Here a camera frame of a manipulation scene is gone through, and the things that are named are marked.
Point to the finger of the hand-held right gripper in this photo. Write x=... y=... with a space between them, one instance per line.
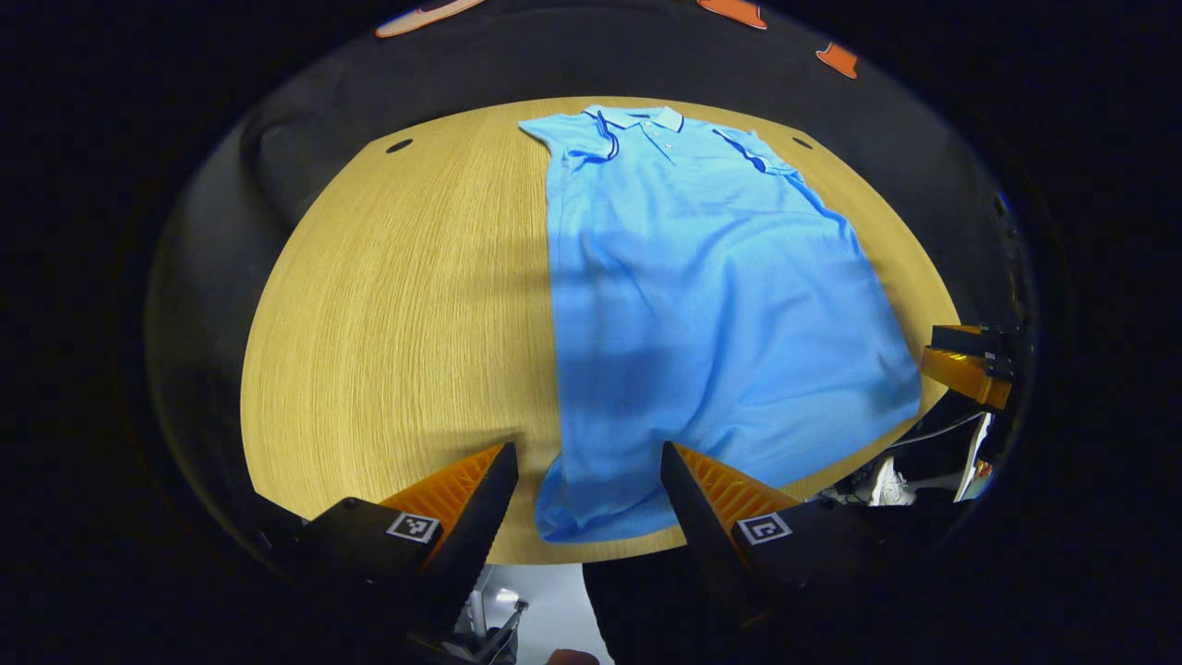
x=958 y=337
x=965 y=377

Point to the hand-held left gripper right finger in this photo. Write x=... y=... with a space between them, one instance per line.
x=702 y=536

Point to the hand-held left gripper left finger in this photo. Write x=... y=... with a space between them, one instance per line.
x=476 y=545

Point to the light blue polo T-shirt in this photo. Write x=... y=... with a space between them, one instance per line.
x=720 y=305

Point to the white board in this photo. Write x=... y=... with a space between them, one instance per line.
x=974 y=453

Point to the white sneaker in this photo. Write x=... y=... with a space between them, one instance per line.
x=889 y=483

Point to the grey metal frame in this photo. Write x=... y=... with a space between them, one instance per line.
x=503 y=633

